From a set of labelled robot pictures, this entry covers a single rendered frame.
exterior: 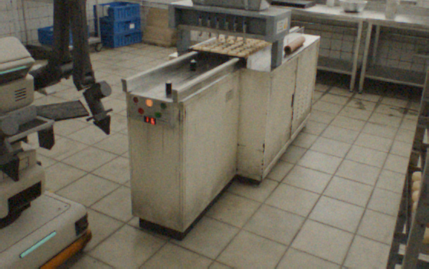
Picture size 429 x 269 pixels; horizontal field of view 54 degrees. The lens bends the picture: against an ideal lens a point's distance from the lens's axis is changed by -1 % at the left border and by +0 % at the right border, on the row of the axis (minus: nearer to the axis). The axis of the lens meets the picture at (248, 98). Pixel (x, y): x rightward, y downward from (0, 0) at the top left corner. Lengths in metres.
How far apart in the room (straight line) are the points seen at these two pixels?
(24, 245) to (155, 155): 0.70
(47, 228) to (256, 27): 1.56
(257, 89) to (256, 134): 0.31
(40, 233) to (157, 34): 4.90
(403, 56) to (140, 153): 4.00
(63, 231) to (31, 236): 0.15
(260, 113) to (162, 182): 0.77
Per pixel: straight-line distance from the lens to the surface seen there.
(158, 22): 6.77
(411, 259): 1.17
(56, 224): 2.25
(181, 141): 2.10
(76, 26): 1.80
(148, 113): 2.11
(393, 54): 5.59
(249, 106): 2.65
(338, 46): 5.71
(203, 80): 2.18
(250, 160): 2.80
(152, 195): 2.36
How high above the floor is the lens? 1.56
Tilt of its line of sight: 20 degrees down
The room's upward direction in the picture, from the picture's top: 3 degrees clockwise
